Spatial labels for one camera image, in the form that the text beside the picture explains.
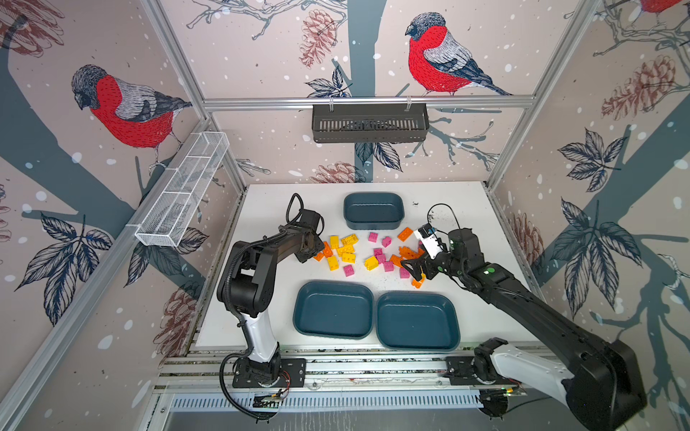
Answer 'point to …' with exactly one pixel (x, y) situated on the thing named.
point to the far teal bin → (369, 210)
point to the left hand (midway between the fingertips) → (316, 248)
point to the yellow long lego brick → (349, 240)
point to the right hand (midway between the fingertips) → (411, 255)
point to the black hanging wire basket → (370, 123)
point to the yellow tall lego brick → (333, 241)
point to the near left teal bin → (327, 309)
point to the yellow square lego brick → (371, 263)
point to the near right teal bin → (417, 321)
